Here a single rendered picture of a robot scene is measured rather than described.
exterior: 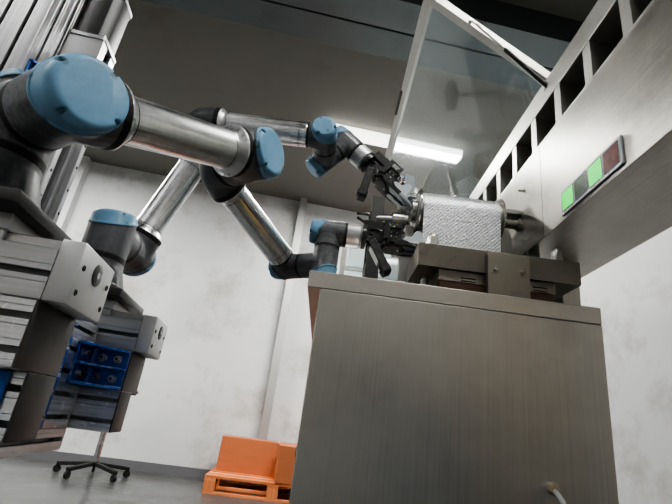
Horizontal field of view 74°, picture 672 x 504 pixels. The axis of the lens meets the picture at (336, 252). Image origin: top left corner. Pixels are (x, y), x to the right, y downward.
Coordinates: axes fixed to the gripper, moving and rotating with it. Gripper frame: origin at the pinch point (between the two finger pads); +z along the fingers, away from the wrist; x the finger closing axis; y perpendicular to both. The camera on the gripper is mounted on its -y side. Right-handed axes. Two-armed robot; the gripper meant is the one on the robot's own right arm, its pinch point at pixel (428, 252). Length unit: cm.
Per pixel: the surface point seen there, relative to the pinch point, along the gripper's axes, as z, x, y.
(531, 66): 27, -14, 62
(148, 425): -185, 338, -70
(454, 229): 7.5, -0.2, 8.4
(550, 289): 26.4, -19.0, -13.6
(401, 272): -6.2, 7.8, -4.5
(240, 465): -87, 303, -90
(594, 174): 29.3, -35.9, 9.2
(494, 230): 19.6, -0.2, 9.8
